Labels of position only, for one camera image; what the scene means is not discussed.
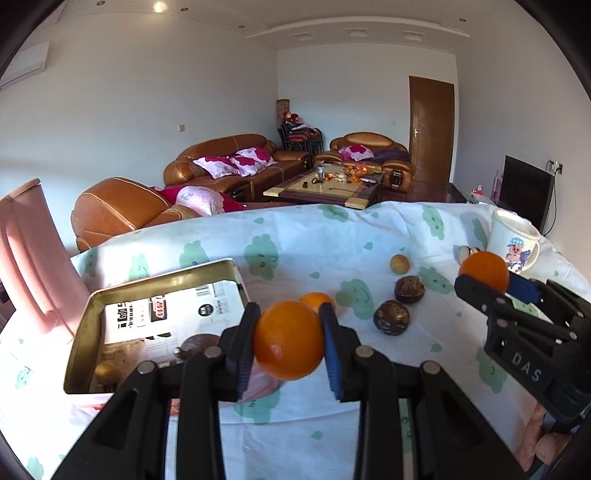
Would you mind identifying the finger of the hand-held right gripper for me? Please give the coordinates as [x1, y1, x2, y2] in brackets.
[454, 274, 573, 344]
[505, 273, 591, 324]

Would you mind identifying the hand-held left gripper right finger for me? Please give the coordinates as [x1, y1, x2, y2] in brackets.
[318, 302, 527, 480]

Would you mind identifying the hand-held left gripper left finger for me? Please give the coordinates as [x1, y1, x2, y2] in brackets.
[51, 302, 262, 480]

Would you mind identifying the orange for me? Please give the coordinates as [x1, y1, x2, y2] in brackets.
[253, 300, 325, 381]
[459, 251, 510, 295]
[300, 292, 335, 317]

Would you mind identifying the wrinkled dark passion fruit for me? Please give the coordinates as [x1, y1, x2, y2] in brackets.
[394, 275, 426, 304]
[373, 300, 411, 335]

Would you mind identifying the pink tin box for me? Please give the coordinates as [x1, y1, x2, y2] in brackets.
[62, 258, 282, 416]

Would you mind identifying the person's right hand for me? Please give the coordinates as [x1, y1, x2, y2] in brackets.
[517, 401, 578, 472]

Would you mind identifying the white cartoon mug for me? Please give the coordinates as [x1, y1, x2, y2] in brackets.
[487, 209, 541, 275]

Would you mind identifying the dark purple round fruit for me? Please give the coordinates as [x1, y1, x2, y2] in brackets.
[174, 333, 222, 363]

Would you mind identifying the black television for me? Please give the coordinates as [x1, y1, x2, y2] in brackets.
[499, 154, 555, 232]

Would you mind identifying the white green cloud tablecloth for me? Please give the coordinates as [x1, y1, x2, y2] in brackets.
[0, 200, 591, 480]

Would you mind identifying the purple blanket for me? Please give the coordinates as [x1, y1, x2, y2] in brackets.
[372, 147, 413, 163]

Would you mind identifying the wooden coffee table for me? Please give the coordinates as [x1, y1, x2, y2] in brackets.
[262, 164, 385, 210]

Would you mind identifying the brown wooden door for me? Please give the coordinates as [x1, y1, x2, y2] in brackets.
[409, 75, 455, 185]

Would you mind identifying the pink quilt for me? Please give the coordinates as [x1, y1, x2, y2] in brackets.
[175, 185, 227, 217]

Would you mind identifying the white magenta flower pillow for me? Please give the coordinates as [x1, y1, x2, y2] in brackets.
[228, 147, 278, 177]
[338, 144, 374, 161]
[191, 155, 247, 178]

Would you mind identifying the brown leather armchair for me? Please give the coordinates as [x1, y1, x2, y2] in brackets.
[71, 176, 245, 252]
[314, 132, 415, 191]

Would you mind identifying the red cloth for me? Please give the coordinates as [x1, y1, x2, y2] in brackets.
[148, 185, 245, 213]

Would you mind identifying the stack of dark chairs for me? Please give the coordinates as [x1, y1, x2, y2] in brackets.
[277, 122, 323, 153]

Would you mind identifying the long brown leather sofa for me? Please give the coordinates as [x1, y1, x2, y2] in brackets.
[163, 134, 315, 201]

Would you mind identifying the pink electric kettle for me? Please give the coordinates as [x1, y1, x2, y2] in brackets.
[0, 179, 90, 337]

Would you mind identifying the white air conditioner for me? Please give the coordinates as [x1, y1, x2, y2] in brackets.
[0, 41, 51, 90]

